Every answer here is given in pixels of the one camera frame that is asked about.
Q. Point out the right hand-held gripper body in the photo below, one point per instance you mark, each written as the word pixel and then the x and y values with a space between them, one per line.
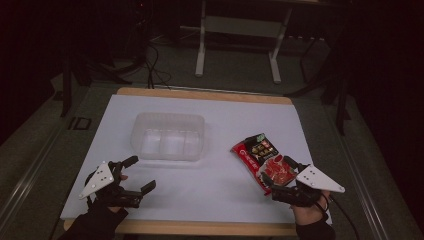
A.
pixel 310 183

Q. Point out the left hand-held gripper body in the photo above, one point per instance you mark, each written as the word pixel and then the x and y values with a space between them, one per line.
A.
pixel 100 178

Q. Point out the red and black snack packet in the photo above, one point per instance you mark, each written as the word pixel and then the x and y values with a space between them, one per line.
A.
pixel 263 158

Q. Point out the person's right hand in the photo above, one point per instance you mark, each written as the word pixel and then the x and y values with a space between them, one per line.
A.
pixel 310 213

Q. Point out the person's left hand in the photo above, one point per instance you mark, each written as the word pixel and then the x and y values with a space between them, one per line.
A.
pixel 115 209

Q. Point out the clear plastic container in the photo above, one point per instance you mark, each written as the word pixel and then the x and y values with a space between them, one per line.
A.
pixel 168 136

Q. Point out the white table mat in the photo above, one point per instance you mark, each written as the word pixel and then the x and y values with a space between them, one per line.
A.
pixel 206 193

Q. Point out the black metal stand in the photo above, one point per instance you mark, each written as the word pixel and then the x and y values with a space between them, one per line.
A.
pixel 340 100
pixel 66 86

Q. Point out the grey metal floor rail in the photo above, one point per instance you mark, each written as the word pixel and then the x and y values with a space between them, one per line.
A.
pixel 363 180
pixel 26 173

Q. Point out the black floor bracket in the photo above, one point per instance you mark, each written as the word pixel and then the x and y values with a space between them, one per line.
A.
pixel 79 123

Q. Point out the white metal stand frame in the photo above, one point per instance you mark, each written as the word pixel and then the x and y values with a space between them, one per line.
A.
pixel 200 50

